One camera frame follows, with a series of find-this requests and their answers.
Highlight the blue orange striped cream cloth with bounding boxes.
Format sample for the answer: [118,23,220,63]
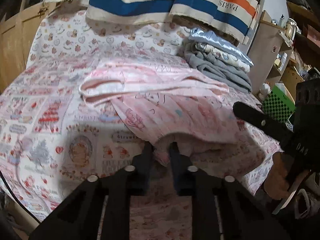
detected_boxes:
[42,0,266,45]

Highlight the wooden cabinet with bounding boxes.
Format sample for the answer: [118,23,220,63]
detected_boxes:
[0,4,59,94]

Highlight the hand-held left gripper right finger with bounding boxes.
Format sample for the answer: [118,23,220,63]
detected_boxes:
[169,142,291,240]

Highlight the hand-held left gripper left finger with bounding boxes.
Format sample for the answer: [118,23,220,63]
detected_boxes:
[29,142,153,240]

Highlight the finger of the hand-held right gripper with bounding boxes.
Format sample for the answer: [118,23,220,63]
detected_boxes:
[233,101,293,145]

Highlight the white printed folded garment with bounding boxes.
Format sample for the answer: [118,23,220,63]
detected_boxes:
[192,42,251,73]

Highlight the green checkered box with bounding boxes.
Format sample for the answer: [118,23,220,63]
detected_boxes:
[261,85,297,125]

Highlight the person's right hand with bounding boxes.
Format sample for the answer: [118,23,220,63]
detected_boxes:
[263,152,311,201]

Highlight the light blue satin garment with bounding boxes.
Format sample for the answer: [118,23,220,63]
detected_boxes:
[188,28,254,67]

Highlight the pink printed pants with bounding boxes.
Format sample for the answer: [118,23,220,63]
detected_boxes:
[79,60,253,167]

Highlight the wooden shelf unit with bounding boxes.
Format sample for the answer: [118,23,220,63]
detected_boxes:
[246,2,320,100]

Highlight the white sneaker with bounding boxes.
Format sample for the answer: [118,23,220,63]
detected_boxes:
[294,172,320,219]

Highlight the grey folded garment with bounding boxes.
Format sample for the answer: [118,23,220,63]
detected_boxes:
[184,42,253,93]

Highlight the bear print white bed sheet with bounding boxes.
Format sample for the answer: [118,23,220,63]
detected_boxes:
[27,9,192,64]

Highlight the glass jar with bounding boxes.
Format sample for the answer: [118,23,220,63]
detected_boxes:
[284,18,302,47]

